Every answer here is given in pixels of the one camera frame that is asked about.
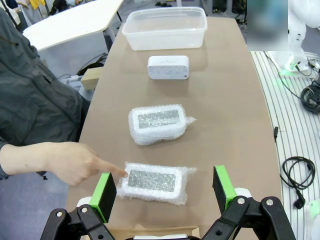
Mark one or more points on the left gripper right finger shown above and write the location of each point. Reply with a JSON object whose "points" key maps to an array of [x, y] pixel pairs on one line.
{"points": [[221, 192]]}

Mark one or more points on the person's right forearm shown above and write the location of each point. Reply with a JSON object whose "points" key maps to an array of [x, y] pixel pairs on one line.
{"points": [[22, 160]]}

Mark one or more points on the unwrapped white clock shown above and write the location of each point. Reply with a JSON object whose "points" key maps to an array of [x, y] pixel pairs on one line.
{"points": [[167, 68]]}

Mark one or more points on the clear plastic container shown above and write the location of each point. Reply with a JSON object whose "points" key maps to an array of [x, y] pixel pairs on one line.
{"points": [[162, 42]]}

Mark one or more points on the bubble clock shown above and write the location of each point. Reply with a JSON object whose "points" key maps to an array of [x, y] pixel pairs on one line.
{"points": [[157, 120], [150, 182]]}

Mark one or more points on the small black clip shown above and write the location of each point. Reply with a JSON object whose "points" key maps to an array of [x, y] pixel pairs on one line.
{"points": [[275, 131]]}

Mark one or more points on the person in grey jacket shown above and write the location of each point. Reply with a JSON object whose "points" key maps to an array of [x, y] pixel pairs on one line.
{"points": [[32, 95]]}

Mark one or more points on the large white table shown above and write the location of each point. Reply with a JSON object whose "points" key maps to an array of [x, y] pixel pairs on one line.
{"points": [[70, 27]]}

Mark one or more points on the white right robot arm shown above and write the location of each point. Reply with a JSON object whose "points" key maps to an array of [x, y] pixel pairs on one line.
{"points": [[297, 30]]}

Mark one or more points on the small brown floor carton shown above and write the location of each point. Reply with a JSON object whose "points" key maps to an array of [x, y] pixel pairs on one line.
{"points": [[91, 78]]}

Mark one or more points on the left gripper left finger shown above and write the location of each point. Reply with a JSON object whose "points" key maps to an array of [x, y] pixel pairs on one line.
{"points": [[106, 197]]}

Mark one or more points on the grey ribbed metal platform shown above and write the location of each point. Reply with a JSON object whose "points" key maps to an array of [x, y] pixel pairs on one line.
{"points": [[287, 140]]}

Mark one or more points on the person's right hand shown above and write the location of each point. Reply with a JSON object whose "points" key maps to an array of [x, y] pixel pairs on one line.
{"points": [[72, 162]]}

